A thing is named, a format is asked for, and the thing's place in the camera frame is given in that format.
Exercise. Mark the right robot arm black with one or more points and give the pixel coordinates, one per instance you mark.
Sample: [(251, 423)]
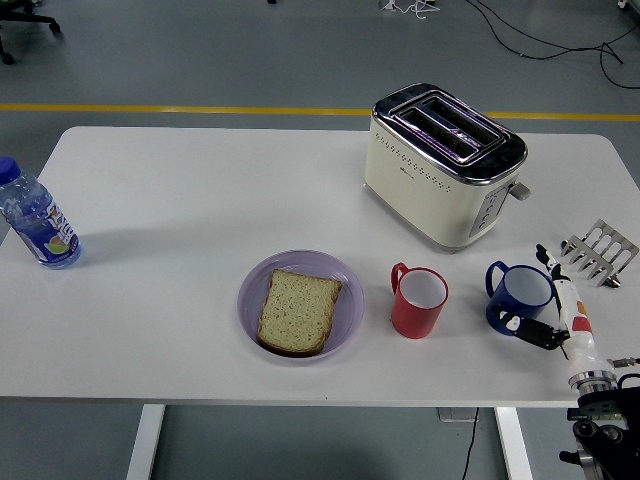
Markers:
[(600, 400)]

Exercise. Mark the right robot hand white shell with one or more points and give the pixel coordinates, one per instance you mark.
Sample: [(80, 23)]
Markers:
[(580, 345)]

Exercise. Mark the metal toast rack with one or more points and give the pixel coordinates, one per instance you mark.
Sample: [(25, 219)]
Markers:
[(600, 247)]

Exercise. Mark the black office chair base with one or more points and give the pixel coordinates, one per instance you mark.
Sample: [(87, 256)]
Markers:
[(30, 20)]

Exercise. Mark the grey box under table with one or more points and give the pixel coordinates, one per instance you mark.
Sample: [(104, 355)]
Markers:
[(452, 415)]

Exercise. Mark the black table control panel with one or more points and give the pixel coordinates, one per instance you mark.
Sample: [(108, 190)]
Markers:
[(574, 415)]

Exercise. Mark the blue cup white inside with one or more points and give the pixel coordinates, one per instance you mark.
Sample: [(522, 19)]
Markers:
[(530, 309)]

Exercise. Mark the cream and chrome toaster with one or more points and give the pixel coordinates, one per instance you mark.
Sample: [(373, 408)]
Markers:
[(420, 195)]

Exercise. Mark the slice of bread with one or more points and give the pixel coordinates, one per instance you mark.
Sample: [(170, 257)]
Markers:
[(297, 312)]

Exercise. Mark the clear bottle blue cap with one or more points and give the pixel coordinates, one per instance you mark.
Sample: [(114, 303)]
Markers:
[(42, 225)]

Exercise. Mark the red cup white inside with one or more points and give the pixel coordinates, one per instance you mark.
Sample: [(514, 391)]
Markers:
[(412, 317)]

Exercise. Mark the white table leg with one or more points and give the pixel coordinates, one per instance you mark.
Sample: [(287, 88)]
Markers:
[(145, 445), (515, 445)]

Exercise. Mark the purple plate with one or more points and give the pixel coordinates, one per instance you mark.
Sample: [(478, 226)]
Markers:
[(350, 300)]

